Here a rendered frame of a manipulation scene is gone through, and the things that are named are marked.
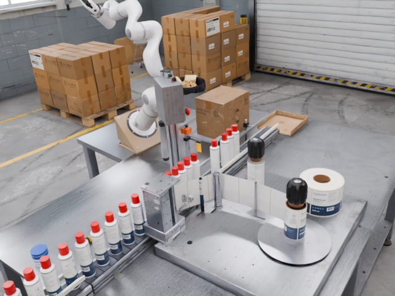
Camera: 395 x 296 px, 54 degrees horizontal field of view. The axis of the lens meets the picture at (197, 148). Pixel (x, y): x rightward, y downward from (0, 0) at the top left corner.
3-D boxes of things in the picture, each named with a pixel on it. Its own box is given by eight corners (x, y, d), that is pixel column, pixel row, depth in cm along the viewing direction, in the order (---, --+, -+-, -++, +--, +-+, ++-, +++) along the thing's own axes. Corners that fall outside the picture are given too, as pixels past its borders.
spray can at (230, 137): (231, 163, 228) (230, 131, 219) (224, 161, 231) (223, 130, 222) (236, 159, 232) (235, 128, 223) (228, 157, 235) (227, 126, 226)
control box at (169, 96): (166, 126, 182) (161, 87, 173) (157, 114, 196) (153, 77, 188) (186, 122, 185) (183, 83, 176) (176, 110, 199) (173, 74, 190)
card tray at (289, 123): (291, 136, 266) (291, 131, 264) (257, 128, 281) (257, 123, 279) (308, 120, 287) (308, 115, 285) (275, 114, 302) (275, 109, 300)
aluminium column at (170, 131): (178, 189, 216) (166, 71, 186) (172, 187, 219) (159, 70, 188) (183, 185, 219) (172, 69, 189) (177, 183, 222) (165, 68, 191)
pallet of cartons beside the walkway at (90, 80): (136, 108, 564) (127, 46, 523) (88, 128, 509) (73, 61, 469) (87, 94, 637) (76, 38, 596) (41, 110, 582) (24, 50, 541)
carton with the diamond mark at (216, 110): (224, 142, 260) (223, 104, 248) (197, 134, 275) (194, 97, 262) (249, 126, 280) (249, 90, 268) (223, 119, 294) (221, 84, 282)
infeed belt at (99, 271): (91, 291, 154) (89, 283, 152) (77, 282, 158) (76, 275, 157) (277, 133, 269) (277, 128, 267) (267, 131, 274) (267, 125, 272)
